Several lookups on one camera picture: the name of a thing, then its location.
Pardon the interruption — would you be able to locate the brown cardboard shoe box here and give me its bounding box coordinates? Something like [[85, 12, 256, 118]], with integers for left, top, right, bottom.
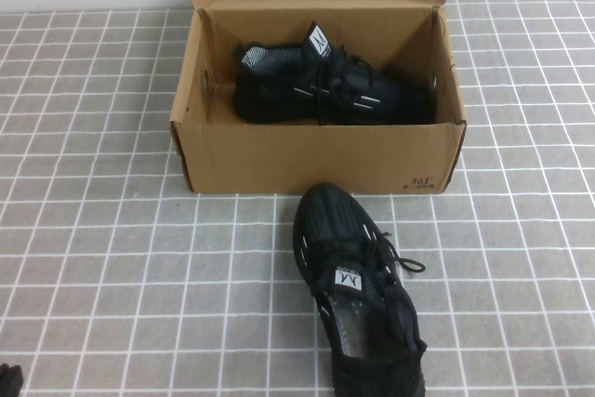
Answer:
[[167, 0, 468, 196]]

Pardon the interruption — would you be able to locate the black knit sneaker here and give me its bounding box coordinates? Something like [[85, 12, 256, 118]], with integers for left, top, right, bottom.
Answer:
[[291, 181, 429, 397], [231, 20, 438, 127]]

